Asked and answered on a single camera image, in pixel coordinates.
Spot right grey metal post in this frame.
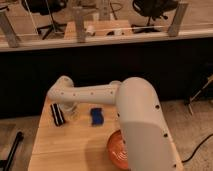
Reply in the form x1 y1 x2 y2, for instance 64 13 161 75
167 1 188 37

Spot blue block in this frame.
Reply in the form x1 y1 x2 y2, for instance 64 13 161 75
90 108 104 126

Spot left black office chair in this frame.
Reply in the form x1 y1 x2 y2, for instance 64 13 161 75
21 0 68 39

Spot black cable on floor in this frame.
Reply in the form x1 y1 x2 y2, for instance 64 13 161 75
181 132 213 164

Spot black stand on floor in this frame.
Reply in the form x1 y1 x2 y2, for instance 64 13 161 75
0 131 24 171

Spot grey metal post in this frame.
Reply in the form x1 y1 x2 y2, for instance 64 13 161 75
0 11 19 48
73 6 86 43
167 1 188 37

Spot middle grey metal post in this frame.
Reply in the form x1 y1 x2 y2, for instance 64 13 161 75
73 6 86 43

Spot background wooden table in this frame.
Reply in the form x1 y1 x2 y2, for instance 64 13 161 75
64 20 133 39

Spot black office chair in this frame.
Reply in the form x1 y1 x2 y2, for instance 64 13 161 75
21 0 68 39
131 0 178 34

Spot left grey metal post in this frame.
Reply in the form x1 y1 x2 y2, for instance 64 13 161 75
0 11 19 48

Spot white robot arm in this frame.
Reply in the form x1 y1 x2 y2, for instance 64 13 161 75
47 76 176 171

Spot tripod leg at right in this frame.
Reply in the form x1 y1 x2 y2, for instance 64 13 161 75
187 74 213 115

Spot orange plate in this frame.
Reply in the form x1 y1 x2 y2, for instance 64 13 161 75
106 130 129 170

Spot right black office chair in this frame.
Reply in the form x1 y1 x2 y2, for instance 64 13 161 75
131 0 178 34

